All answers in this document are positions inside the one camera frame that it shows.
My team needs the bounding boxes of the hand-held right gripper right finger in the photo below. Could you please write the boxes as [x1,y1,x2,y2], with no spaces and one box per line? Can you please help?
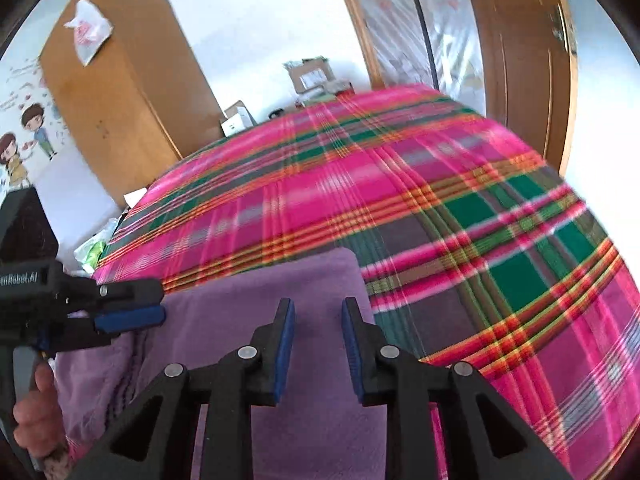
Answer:
[341,297,573,480]

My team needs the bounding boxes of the printed translucent door curtain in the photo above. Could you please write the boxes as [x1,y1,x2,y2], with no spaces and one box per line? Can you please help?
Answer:
[345,0,488,116]

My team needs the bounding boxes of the wooden wardrobe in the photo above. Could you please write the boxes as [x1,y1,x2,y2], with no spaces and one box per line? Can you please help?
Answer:
[40,0,226,208]

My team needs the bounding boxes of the white plastic bag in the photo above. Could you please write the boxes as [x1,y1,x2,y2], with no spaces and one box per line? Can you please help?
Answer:
[62,0,113,67]

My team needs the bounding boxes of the cardboard box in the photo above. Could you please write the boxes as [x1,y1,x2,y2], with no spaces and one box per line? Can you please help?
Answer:
[285,57,333,93]

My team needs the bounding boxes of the purple fleece garment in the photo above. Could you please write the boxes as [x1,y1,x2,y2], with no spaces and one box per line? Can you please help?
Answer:
[52,247,396,480]

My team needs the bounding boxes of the white carton box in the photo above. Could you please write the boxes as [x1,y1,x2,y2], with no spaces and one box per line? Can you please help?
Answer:
[220,101,258,138]

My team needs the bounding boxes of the pink plaid blanket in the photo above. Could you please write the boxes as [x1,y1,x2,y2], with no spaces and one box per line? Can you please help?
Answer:
[92,85,640,480]

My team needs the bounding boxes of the cartoon wall sticker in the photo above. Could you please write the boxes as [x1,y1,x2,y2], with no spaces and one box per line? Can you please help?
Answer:
[0,57,66,191]

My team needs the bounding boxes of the green tissue pack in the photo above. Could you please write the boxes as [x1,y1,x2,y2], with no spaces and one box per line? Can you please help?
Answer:
[75,240,108,271]

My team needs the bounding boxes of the wooden door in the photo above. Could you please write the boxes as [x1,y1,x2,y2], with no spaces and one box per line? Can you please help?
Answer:
[457,0,578,176]

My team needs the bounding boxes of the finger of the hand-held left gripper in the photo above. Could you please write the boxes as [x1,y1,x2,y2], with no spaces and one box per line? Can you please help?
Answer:
[97,277,165,308]
[92,305,167,334]

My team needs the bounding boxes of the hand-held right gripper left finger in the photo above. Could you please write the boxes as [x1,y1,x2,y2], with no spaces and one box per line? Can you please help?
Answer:
[70,297,296,480]

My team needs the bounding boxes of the person's left hand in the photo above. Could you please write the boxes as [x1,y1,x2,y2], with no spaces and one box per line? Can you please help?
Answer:
[12,362,66,461]

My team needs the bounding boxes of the black curtain strip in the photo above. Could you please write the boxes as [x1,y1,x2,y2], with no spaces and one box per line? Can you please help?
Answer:
[402,0,442,91]

